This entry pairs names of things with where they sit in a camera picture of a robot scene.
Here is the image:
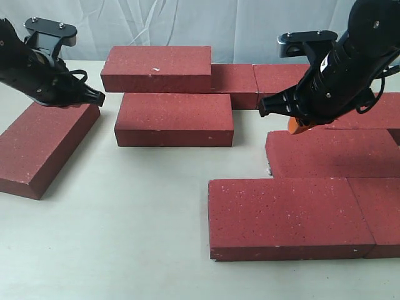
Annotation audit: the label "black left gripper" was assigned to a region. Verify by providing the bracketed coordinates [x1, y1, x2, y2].
[18, 47, 105, 108]

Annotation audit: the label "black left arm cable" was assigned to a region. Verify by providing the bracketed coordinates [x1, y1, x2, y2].
[59, 69, 89, 88]

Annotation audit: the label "middle row red brick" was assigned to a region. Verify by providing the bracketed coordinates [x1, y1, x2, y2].
[265, 129, 399, 178]

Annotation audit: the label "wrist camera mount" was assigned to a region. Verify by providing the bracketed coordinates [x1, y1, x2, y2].
[277, 30, 338, 68]
[24, 17, 78, 67]

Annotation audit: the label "right second row brick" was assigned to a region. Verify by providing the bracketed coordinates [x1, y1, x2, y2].
[325, 92, 399, 129]

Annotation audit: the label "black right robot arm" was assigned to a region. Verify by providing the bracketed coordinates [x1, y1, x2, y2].
[257, 1, 399, 134]

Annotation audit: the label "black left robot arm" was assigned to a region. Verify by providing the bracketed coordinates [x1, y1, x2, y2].
[1, 17, 105, 108]

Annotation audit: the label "white backdrop curtain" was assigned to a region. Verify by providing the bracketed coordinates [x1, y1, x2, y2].
[1, 0, 353, 64]

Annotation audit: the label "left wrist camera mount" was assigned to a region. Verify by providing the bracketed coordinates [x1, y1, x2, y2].
[24, 17, 78, 67]

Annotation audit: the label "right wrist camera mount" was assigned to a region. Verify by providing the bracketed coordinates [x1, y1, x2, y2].
[277, 30, 338, 68]

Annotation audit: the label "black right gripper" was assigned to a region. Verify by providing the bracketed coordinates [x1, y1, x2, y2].
[258, 42, 375, 134]

